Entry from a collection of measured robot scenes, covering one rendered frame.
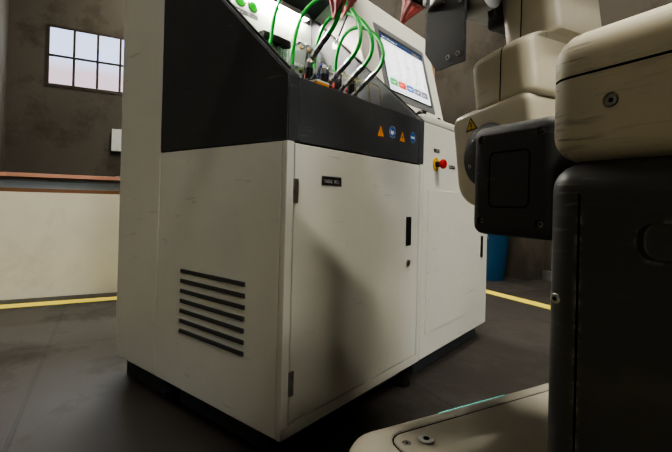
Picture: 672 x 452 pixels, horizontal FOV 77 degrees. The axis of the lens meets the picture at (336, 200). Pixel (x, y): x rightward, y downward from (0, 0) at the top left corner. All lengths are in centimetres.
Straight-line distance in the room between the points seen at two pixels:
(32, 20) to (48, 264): 617
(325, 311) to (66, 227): 233
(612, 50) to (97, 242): 306
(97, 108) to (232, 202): 743
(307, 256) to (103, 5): 819
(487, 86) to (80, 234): 284
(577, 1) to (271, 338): 91
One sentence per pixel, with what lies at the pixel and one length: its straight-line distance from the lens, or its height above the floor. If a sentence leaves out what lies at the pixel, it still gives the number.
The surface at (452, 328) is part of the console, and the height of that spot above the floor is 12.
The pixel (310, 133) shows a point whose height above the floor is 82.
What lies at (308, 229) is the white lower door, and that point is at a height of 57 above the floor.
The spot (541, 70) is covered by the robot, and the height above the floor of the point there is 85.
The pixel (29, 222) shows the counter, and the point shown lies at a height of 47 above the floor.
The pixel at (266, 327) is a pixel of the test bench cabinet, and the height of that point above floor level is 33.
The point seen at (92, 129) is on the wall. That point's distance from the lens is 846.
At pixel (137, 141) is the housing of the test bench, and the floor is 84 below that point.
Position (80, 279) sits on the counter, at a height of 10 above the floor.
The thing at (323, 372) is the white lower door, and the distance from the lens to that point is 122.
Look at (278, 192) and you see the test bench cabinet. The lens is 103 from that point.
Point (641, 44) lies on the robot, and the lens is 43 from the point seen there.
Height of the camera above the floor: 64
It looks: level
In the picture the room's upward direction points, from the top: 1 degrees clockwise
